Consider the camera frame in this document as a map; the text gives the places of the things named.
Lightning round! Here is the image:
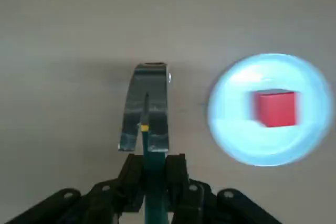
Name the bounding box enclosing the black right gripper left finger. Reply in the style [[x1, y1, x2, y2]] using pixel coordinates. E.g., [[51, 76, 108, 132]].
[[0, 153, 145, 224]]

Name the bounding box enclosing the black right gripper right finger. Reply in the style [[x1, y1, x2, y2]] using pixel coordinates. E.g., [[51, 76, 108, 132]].
[[165, 153, 284, 224]]

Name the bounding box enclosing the red wooden cube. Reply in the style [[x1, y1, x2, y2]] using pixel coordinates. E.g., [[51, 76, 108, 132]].
[[253, 90, 301, 128]]

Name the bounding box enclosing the light blue round plate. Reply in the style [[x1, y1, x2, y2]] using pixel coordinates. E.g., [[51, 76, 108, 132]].
[[207, 53, 330, 167]]

